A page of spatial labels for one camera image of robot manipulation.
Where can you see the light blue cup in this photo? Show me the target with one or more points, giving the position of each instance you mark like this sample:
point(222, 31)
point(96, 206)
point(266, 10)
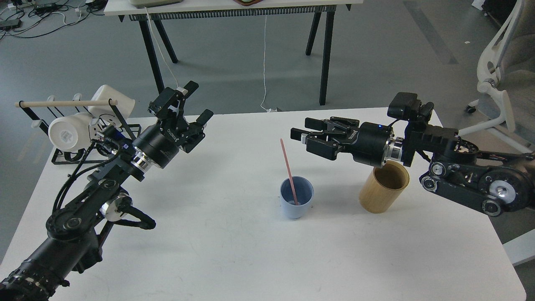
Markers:
point(305, 194)

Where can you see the white office chair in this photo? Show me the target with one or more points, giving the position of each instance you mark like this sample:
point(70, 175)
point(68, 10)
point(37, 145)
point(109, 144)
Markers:
point(505, 73)

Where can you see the white mug on rack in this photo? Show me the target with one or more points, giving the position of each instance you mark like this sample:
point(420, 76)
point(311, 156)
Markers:
point(72, 133)

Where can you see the bamboo cylinder holder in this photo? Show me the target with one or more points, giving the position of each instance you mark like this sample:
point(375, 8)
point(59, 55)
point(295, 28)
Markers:
point(383, 186)

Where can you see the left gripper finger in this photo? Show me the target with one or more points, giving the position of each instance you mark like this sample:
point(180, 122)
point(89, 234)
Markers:
point(194, 132)
point(168, 106)

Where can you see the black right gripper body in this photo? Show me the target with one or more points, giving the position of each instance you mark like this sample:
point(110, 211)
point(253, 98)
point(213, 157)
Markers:
point(368, 143)

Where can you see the pink chopstick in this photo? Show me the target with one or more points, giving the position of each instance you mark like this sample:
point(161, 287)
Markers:
point(290, 177)

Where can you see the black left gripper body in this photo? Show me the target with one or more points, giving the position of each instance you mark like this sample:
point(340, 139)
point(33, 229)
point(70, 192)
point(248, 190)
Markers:
point(159, 143)

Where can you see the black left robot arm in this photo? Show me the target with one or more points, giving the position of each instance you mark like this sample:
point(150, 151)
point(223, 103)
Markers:
point(92, 200)

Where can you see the black wire cup rack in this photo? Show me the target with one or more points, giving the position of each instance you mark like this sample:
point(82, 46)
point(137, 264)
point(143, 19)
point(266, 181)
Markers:
point(43, 117)

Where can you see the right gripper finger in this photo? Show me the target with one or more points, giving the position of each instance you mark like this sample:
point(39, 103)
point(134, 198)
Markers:
point(316, 143)
point(331, 124)

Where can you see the white cup on rack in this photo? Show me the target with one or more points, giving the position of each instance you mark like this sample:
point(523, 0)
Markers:
point(106, 93)

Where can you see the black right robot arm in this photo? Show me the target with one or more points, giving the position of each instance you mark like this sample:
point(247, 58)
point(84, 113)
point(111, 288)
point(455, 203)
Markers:
point(491, 183)

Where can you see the wooden rack rod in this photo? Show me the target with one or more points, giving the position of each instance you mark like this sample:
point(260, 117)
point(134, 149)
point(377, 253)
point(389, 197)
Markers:
point(28, 104)

